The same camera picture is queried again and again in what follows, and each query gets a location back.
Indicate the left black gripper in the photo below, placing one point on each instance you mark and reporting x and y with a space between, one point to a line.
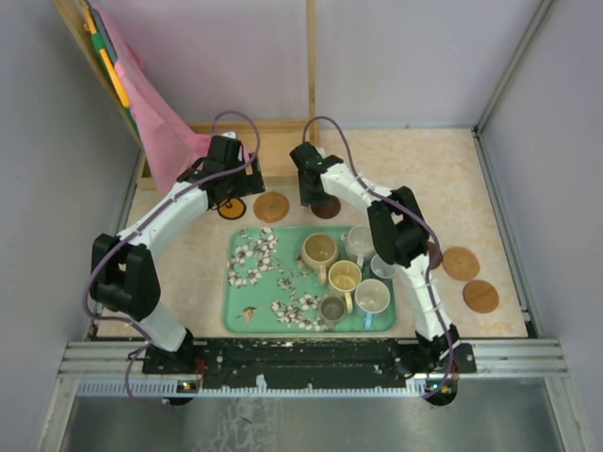
252 184

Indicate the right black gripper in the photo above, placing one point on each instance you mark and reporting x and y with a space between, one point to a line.
305 200

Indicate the dark reddish wooden coaster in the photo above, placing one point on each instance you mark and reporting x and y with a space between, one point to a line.
327 210

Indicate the woven rattan coaster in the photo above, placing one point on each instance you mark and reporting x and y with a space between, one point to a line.
271 207

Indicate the dark brown wooden coaster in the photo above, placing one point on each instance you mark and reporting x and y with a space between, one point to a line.
435 255

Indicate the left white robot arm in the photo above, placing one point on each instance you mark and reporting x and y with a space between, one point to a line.
123 276

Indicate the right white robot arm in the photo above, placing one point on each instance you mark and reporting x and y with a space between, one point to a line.
399 235

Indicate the small blue-grey cup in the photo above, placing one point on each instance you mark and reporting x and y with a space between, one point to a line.
381 270

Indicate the small grey cup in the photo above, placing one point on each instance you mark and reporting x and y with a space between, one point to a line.
332 309

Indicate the light woven coaster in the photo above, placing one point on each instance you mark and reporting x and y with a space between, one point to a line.
461 264

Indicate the light brown wooden coaster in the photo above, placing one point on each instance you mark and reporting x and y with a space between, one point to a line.
481 296

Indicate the wooden rack stand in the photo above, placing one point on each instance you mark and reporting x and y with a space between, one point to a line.
279 135

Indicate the pink cloth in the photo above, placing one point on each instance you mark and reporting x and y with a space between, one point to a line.
170 145

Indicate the beige mug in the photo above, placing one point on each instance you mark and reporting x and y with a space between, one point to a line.
319 252

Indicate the white grey mug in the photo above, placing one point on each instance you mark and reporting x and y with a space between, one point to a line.
358 245

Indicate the yellow mug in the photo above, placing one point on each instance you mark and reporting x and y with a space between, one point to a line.
343 278

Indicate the green floral tray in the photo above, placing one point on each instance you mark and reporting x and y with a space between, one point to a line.
268 290

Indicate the light blue mug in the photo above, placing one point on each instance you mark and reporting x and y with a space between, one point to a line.
371 298

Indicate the yellow green hanger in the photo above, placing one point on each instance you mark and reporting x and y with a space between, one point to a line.
100 47

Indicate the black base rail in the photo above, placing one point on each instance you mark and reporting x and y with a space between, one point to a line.
332 363

